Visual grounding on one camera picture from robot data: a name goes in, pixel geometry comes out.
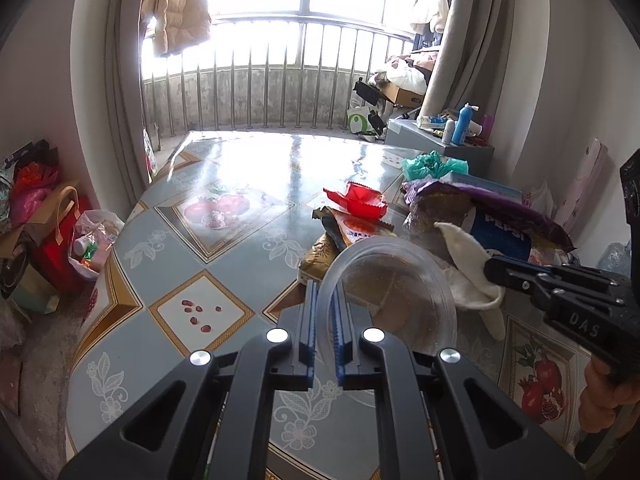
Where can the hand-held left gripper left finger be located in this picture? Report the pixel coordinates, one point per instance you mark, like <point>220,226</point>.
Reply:
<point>311,332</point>

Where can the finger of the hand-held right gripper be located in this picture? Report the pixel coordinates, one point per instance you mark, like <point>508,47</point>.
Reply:
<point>515,272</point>

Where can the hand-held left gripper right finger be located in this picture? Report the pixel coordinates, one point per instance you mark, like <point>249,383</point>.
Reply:
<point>341,345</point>

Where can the clear blue label soda bottle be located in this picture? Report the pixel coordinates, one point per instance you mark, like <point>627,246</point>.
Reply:
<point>500,235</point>

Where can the white cloth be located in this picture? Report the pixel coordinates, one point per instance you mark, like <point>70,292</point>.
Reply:
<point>467,260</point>

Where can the purple snack bag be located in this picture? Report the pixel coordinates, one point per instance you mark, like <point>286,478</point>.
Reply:
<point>520,212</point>

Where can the clear plastic bowl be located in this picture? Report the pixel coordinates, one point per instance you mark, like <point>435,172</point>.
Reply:
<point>400,305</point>

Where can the person's right hand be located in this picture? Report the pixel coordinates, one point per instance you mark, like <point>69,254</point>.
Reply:
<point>600,402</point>

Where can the large clear water jug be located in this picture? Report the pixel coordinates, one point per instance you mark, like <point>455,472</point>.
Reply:
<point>614,259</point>

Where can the gold brown snack packet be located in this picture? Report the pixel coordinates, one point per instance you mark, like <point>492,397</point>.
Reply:
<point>317,260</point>

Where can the white plastic bag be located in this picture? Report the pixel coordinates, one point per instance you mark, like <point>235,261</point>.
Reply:
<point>539,202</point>
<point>97,245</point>

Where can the light blue box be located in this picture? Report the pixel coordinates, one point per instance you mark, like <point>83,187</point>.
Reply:
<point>487,187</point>

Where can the long pink box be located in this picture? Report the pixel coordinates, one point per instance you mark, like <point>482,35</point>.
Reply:
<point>585,185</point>

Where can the orange snack packet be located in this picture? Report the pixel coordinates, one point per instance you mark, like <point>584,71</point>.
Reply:
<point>357,230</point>

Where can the fruit print tablecloth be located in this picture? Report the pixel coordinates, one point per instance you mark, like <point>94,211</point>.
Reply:
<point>210,270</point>

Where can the green plastic bag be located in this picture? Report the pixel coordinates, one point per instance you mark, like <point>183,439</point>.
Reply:
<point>430,166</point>

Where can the red plastic wrapper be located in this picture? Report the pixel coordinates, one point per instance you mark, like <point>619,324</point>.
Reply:
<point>357,200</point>

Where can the purple cup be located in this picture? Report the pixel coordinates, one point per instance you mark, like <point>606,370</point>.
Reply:
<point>487,126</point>

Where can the small white bottle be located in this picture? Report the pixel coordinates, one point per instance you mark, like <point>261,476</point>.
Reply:
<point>448,132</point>

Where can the blue spray bottle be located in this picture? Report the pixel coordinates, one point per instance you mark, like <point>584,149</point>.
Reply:
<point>462,125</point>

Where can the grey cabinet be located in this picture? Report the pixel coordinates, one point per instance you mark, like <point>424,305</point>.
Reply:
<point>425,140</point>

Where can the white toothpaste box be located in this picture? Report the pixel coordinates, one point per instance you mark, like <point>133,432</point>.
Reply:
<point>431,121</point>

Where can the cardboard box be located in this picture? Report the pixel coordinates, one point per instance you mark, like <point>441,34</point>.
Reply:
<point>400,94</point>

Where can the white and green shopping bag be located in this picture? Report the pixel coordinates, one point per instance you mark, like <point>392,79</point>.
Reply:
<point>357,121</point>

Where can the pile of clothes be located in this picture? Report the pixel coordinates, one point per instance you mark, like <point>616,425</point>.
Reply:
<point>405,72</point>

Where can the grey curtain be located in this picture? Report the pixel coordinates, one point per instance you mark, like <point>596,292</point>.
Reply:
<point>125,85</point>
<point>460,35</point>

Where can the balcony railing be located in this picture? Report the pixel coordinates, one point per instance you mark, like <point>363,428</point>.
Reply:
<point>250,95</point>

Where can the red gift bag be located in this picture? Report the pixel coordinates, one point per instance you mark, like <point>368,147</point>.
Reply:
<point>57,255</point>

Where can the white hanging garment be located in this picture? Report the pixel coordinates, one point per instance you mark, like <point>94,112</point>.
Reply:
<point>432,7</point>

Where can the pink plastic bag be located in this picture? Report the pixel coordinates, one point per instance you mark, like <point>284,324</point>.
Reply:
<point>32,195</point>

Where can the beige puffer jacket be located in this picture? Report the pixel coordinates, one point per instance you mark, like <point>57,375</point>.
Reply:
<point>172,5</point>

